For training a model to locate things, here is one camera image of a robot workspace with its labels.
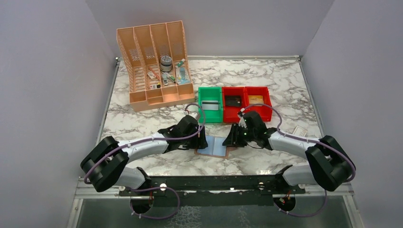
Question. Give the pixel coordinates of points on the orange plastic file organizer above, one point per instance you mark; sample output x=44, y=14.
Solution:
x=141, y=48

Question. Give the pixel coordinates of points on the green marker pen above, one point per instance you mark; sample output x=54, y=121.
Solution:
x=171, y=78

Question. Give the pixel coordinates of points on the gold card box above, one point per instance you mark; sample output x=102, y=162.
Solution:
x=256, y=99

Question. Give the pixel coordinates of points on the green plastic bin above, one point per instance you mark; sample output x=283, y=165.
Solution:
x=210, y=99

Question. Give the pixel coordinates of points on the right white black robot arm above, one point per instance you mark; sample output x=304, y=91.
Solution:
x=328, y=165

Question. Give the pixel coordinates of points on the small red white box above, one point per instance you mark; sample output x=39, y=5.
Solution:
x=300, y=131

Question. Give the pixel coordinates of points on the red white small packet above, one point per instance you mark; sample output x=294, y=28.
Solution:
x=153, y=75

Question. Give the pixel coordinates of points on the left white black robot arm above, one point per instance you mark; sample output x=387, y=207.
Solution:
x=106, y=165

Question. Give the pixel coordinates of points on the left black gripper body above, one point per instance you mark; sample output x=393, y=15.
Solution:
x=201, y=140

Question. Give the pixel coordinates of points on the red plastic double bin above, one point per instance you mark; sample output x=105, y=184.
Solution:
x=230, y=114

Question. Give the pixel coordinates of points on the small round tin can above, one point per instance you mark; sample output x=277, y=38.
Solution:
x=166, y=63

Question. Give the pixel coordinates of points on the blue packaged item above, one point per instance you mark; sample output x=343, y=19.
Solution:
x=182, y=76

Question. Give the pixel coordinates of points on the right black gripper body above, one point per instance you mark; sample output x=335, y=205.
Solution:
x=235, y=135

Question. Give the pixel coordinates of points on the black VIP credit card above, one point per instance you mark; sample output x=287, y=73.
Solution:
x=233, y=100

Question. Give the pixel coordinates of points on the green white glue tube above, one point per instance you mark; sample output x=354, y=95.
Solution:
x=180, y=63

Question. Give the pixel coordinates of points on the black metal base rail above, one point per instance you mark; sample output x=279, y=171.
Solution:
x=265, y=184

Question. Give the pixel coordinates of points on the grey card in green bin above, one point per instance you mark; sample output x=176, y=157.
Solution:
x=210, y=105

